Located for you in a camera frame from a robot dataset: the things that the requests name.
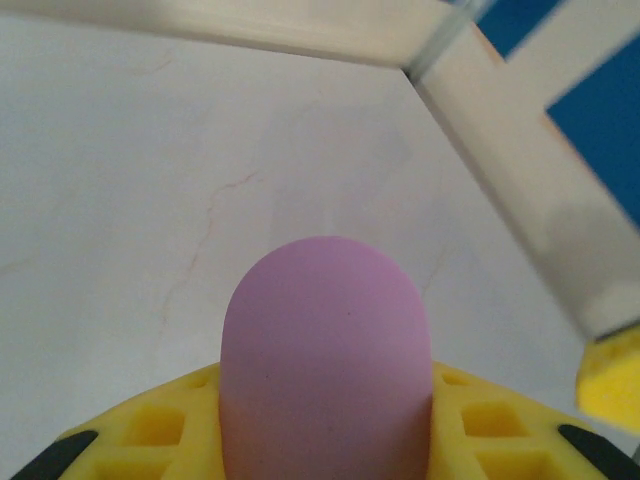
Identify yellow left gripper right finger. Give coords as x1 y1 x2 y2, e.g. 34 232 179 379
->
428 359 640 480

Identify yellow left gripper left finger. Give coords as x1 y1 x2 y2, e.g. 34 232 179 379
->
8 360 224 480

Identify purple earbud charging case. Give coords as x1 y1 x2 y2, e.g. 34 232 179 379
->
218 235 434 480

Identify aluminium table side rail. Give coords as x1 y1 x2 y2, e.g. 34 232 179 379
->
409 69 640 344

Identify aluminium frame post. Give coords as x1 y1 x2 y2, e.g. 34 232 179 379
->
404 0 489 84

